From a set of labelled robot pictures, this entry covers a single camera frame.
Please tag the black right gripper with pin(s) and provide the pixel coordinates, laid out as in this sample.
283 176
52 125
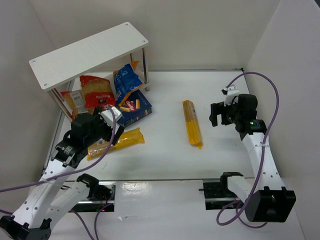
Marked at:
220 114

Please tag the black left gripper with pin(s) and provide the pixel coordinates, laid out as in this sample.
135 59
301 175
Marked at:
116 135

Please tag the blue and orange pasta bag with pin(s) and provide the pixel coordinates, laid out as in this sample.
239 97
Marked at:
126 80

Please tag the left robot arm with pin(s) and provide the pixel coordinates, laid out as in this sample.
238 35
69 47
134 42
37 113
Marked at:
62 185

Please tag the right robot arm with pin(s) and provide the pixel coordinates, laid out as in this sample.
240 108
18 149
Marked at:
267 200

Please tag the red pasta bag with label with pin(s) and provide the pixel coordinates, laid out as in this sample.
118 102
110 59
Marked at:
75 101

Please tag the red fusilli pasta bag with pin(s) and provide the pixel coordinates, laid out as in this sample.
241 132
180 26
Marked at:
96 91

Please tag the white two-tier shelf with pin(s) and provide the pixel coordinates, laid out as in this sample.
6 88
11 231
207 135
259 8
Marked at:
65 64

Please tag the yellow spaghetti packet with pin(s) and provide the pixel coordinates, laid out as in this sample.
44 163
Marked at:
127 139
192 125

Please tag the blue Barilla rigatoni box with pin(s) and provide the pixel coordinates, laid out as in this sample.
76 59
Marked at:
135 108

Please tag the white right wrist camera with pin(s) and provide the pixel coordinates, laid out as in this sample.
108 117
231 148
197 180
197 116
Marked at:
230 93

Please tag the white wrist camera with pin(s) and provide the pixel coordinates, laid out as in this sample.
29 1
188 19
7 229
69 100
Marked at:
230 93
111 115

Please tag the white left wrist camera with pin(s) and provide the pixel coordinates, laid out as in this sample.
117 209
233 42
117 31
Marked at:
111 115

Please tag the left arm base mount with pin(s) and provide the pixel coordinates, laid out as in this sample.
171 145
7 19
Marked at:
104 199

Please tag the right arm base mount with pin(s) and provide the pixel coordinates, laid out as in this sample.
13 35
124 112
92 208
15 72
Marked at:
214 197

